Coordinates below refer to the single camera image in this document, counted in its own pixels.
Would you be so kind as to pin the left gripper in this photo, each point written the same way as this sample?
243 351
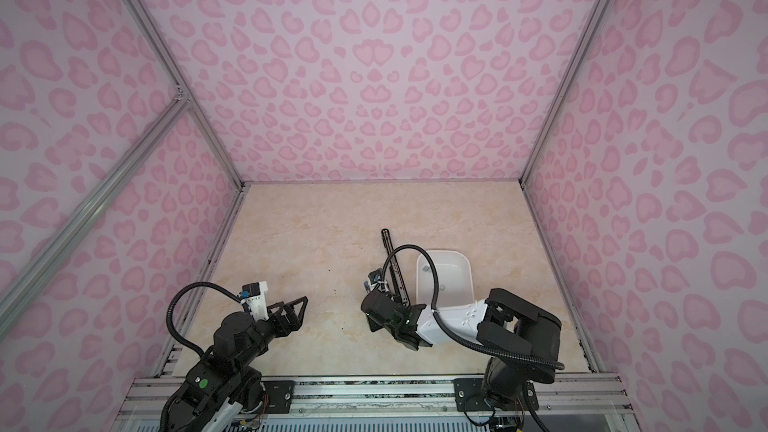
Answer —
293 322

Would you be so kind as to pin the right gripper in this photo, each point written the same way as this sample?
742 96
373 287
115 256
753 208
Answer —
372 325

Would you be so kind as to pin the black stapler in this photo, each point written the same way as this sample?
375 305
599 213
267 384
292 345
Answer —
396 281

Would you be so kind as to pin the white plastic bin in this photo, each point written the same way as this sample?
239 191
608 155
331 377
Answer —
456 288

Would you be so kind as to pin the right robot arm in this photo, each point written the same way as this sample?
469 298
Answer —
521 339

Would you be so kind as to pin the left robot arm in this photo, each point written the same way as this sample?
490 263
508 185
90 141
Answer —
223 384

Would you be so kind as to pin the left mounting plate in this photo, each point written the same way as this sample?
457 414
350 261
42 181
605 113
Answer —
278 397

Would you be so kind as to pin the mounting plate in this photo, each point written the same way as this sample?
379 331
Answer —
480 395
278 397

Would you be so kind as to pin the right mounting plate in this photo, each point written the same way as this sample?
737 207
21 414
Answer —
480 395

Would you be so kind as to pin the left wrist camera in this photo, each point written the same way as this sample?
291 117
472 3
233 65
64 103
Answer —
253 300

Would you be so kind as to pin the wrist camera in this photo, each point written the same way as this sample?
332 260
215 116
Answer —
376 280
253 300

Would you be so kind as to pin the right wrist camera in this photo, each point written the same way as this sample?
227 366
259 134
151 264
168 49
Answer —
376 280

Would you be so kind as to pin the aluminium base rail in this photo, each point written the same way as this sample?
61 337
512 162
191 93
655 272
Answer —
574 402

